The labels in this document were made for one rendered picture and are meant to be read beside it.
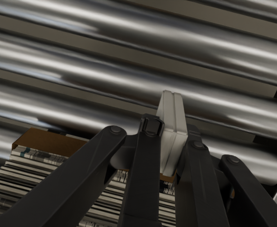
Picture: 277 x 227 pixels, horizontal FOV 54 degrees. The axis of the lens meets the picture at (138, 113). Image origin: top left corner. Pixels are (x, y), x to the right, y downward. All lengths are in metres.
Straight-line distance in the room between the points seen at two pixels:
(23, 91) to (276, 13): 0.30
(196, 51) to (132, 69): 0.07
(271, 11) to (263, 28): 0.84
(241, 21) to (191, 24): 0.83
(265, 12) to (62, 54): 0.22
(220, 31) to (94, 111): 0.17
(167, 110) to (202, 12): 0.95
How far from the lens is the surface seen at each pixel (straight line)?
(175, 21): 0.31
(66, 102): 0.35
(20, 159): 0.32
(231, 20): 1.13
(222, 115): 0.33
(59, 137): 0.35
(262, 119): 0.34
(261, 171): 0.38
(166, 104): 0.18
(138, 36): 0.30
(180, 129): 0.15
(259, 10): 0.32
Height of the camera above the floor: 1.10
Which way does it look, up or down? 66 degrees down
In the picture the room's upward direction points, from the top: 166 degrees counter-clockwise
